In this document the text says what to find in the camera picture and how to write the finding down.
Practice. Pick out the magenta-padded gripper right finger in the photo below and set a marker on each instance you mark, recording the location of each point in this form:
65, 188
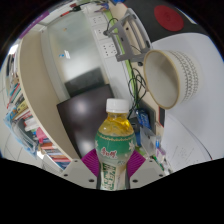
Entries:
148, 170

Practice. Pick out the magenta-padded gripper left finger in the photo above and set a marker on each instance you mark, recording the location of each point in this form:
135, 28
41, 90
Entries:
76, 170

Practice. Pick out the green-labelled clear drink bottle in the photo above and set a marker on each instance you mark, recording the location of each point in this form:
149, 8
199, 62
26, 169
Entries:
115, 146

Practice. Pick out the clear plastic box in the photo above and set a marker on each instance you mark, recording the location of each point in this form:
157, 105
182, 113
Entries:
148, 136

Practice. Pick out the small blue device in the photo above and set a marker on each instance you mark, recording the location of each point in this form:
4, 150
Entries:
143, 118

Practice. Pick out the black computer monitor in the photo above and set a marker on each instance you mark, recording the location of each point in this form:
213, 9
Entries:
83, 116

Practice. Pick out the grey metal stand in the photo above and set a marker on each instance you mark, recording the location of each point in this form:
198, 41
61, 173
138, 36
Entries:
133, 36

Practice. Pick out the black desk mat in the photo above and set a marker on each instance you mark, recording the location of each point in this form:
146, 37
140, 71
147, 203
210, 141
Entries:
196, 31

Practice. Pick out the flat round red coaster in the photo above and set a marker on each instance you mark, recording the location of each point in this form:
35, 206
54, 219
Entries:
168, 18

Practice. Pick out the wall shelf with books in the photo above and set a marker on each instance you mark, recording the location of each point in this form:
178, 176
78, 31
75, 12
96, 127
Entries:
36, 93

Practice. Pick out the white wall socket strip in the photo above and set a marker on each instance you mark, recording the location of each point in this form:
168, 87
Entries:
105, 36

